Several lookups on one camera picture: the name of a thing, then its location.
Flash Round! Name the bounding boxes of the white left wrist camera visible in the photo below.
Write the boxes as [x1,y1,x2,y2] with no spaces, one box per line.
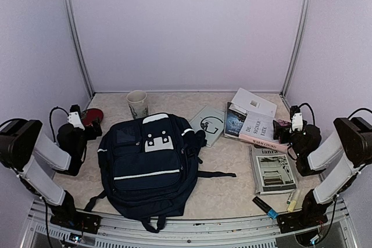
[67,105,85,130]

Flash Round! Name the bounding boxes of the white floral paper cup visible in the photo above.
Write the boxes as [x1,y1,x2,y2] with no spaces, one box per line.
[126,90,149,119]

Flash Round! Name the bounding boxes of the grey ianra book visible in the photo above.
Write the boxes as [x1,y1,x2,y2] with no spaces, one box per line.
[249,145,298,195]

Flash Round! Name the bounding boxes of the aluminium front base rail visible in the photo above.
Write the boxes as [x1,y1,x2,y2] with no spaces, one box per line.
[20,200,358,248]

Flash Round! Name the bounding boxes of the aluminium frame post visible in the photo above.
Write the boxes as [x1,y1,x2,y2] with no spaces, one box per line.
[281,0,311,99]
[63,0,95,100]

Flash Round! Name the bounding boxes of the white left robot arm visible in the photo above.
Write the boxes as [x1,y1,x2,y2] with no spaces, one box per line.
[1,118,101,234]

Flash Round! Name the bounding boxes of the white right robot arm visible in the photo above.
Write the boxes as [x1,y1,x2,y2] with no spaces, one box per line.
[276,113,371,233]

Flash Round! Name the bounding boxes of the white green-tip pen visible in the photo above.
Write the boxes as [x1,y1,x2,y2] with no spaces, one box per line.
[287,189,301,204]

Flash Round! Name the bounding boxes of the navy blue student backpack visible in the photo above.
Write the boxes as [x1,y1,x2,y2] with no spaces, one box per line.
[84,113,236,233]

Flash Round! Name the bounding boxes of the yellow highlighter marker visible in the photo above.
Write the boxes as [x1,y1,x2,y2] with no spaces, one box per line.
[287,195,298,213]

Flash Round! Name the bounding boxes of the dark blue cover book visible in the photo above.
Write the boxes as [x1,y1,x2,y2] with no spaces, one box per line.
[224,102,246,140]

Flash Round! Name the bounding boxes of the white barcode booklet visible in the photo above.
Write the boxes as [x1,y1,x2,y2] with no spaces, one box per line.
[231,88,277,117]

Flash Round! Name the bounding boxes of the left aluminium frame post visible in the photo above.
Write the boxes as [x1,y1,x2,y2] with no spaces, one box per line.
[63,0,95,100]

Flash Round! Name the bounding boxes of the right aluminium frame post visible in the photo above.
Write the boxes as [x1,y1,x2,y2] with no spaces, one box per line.
[281,0,311,99]

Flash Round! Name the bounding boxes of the grey book with G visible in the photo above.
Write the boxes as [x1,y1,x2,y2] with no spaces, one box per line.
[189,106,225,148]

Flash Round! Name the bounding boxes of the red floral round coaster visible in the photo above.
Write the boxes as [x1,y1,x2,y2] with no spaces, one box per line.
[81,108,104,126]

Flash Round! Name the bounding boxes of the pink Designer Fate book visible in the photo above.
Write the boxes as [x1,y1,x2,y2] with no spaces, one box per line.
[238,112,288,153]

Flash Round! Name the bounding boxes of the black blue highlighter marker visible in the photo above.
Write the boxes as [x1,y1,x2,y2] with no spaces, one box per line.
[252,196,278,220]

